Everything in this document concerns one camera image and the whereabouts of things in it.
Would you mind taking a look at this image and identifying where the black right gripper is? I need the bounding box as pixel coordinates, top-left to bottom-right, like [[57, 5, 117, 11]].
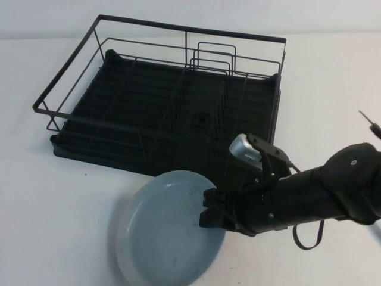
[[198, 175, 286, 239]]

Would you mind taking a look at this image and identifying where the blue grey round plate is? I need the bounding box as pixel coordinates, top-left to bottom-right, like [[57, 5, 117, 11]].
[[108, 169, 227, 286]]

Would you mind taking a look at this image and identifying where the black plastic drip tray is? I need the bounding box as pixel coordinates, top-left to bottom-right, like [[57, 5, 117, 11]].
[[49, 48, 282, 192]]

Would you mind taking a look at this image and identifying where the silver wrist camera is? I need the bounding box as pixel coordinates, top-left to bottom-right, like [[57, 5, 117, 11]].
[[228, 133, 263, 164]]

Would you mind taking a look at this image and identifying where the black camera bracket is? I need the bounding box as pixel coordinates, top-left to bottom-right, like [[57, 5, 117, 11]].
[[248, 133, 291, 182]]

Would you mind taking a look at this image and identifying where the thin black camera cable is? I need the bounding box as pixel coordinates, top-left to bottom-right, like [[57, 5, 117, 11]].
[[284, 160, 301, 175]]

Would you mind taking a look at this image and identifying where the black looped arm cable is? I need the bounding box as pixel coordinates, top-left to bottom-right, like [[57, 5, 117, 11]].
[[292, 219, 324, 250]]

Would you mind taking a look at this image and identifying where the black cable with connector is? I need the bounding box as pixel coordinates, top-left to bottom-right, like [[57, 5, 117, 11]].
[[358, 110, 381, 138]]

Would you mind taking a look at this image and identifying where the black wire dish rack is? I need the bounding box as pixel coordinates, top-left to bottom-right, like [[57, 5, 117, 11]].
[[32, 14, 288, 167]]

